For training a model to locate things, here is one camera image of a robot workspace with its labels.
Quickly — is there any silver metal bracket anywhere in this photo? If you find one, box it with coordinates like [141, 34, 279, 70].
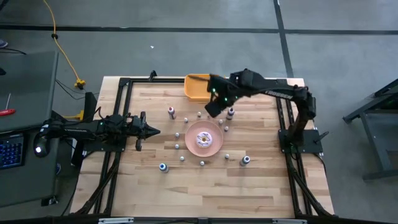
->
[98, 217, 134, 224]
[272, 218, 308, 224]

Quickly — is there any black lit computer mouse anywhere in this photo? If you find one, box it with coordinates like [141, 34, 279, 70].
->
[33, 136, 50, 158]

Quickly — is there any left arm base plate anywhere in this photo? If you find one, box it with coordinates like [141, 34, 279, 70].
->
[72, 136, 127, 154]

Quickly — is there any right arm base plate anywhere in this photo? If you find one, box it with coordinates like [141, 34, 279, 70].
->
[278, 129, 324, 154]

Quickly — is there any backlit keyboard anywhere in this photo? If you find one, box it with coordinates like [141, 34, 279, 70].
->
[0, 133, 25, 170]

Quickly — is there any grey side desk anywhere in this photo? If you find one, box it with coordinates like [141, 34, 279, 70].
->
[0, 50, 60, 208]

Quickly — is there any yellow plastic basket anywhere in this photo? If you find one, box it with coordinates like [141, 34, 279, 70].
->
[183, 73, 215, 102]

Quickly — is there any yellow extension cable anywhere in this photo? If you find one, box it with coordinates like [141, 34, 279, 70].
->
[42, 0, 87, 90]

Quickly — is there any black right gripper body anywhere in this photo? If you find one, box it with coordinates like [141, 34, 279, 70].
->
[207, 73, 242, 105]

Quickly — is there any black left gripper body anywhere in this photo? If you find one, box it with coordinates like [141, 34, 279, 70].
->
[127, 111, 149, 152]

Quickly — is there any grey metal table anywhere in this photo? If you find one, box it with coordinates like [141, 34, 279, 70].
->
[341, 77, 398, 181]

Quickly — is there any pink plate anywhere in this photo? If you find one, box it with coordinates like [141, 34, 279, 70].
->
[184, 119, 224, 158]

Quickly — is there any black power box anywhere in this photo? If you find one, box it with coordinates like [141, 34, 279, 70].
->
[83, 91, 98, 122]

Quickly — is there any black lever handle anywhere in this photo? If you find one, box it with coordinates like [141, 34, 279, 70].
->
[313, 131, 330, 144]

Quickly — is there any frosted toy donut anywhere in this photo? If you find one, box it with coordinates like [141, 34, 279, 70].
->
[195, 131, 214, 149]

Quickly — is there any red handled screwdriver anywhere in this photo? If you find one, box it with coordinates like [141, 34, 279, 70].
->
[0, 92, 16, 117]

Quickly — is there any black aluminium table frame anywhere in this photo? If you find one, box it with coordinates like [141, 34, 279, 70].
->
[70, 76, 335, 218]

